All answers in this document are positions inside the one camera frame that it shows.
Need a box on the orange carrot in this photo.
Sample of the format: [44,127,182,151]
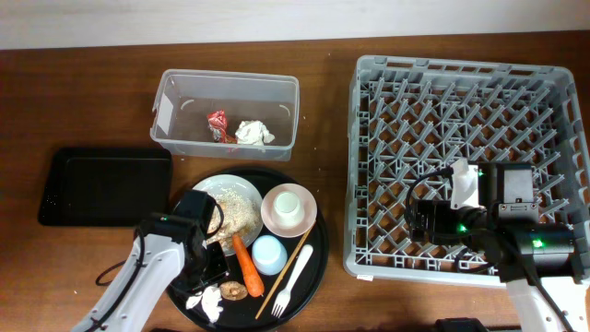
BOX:
[232,233,265,298]

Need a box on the white tissue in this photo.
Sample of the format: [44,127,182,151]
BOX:
[185,286,223,323]

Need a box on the light blue cup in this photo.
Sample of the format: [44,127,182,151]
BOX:
[252,235,287,276]

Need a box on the black round tray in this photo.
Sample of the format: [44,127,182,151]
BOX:
[164,166,331,332]

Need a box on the grey plate with food scraps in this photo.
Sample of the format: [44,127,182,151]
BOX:
[193,174,263,256]

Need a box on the wooden chopstick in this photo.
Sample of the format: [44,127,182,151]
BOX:
[254,224,314,320]

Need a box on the clear plastic bin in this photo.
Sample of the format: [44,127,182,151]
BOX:
[149,69,300,161]

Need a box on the grey dishwasher rack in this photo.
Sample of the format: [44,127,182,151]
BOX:
[343,55,589,288]

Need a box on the white cup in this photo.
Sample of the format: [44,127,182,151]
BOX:
[273,191,304,229]

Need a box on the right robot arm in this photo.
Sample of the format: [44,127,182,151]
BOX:
[405,159,589,331]

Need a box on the white napkin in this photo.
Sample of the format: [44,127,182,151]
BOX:
[235,121,275,146]

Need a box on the red snack wrapper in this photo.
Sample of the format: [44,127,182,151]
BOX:
[206,110,237,144]

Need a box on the black rectangular tray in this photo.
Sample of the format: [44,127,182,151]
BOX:
[38,147,173,227]

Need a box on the white plastic fork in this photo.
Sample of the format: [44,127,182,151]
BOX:
[271,244,313,318]

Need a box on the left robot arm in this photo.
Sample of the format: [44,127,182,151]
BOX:
[73,190,230,331]

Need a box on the brown mushroom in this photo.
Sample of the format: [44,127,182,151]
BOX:
[219,281,249,301]

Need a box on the pink saucer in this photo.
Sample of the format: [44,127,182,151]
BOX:
[261,184,318,238]

